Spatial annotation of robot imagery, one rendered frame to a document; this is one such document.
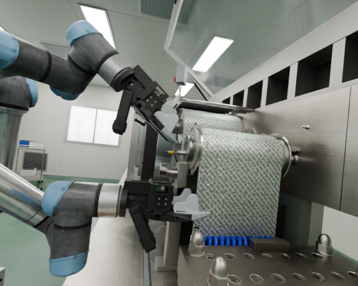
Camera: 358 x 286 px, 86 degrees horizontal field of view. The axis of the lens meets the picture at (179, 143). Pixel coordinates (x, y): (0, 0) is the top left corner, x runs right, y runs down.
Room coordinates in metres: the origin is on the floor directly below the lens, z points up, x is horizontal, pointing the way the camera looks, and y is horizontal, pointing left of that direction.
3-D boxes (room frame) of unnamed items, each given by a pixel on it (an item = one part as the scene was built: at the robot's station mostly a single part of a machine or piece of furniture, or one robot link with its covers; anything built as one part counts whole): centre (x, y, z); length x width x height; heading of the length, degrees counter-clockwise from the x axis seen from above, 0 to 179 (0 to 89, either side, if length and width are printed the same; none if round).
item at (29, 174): (4.16, 3.20, 0.51); 0.91 x 0.58 x 1.02; 35
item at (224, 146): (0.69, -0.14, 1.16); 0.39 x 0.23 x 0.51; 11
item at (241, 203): (0.50, -0.17, 1.11); 0.23 x 0.01 x 0.18; 101
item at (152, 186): (0.46, 0.06, 1.12); 0.12 x 0.08 x 0.09; 101
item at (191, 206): (0.45, -0.05, 1.12); 0.09 x 0.03 x 0.06; 92
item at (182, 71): (1.09, 0.03, 1.66); 0.07 x 0.07 x 0.10; 77
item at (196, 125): (0.54, -0.04, 1.25); 0.15 x 0.01 x 0.15; 11
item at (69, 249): (0.44, 0.23, 1.01); 0.11 x 0.08 x 0.11; 42
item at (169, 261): (0.57, 0.00, 1.05); 0.06 x 0.05 x 0.31; 101
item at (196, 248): (0.41, -0.06, 1.05); 0.04 x 0.04 x 0.04
